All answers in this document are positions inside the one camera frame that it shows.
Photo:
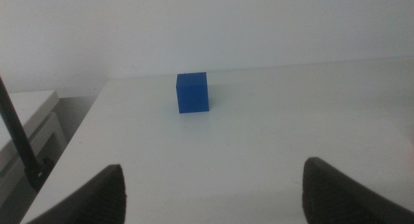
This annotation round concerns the black stand pole with clamp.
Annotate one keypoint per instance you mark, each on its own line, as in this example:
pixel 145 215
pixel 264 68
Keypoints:
pixel 17 133

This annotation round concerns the blue cube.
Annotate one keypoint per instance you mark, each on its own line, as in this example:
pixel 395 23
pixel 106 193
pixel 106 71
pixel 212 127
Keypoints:
pixel 193 94

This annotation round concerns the white side table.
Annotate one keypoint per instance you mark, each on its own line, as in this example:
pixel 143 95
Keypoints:
pixel 29 104

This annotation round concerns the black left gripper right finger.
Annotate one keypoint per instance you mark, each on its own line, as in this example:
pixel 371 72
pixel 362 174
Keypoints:
pixel 333 198

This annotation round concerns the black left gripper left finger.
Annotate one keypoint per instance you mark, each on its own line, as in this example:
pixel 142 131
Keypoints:
pixel 100 201

